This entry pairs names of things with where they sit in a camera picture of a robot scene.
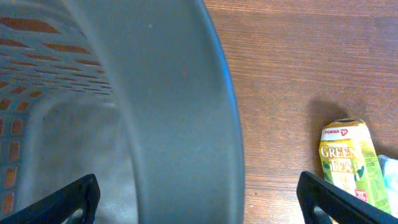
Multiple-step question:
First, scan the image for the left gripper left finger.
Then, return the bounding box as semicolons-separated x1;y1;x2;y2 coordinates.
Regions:
1;174;100;224

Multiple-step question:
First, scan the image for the green tissue pack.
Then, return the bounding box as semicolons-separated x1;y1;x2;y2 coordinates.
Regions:
378;155;398;218

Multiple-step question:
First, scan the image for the green tea carton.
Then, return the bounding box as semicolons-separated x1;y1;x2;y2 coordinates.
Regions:
319;119;392;214

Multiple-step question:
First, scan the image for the grey plastic basket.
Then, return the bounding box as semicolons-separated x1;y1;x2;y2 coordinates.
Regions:
1;1;245;223

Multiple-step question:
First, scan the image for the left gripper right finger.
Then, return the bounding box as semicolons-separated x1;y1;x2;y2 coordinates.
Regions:
297;171;397;224

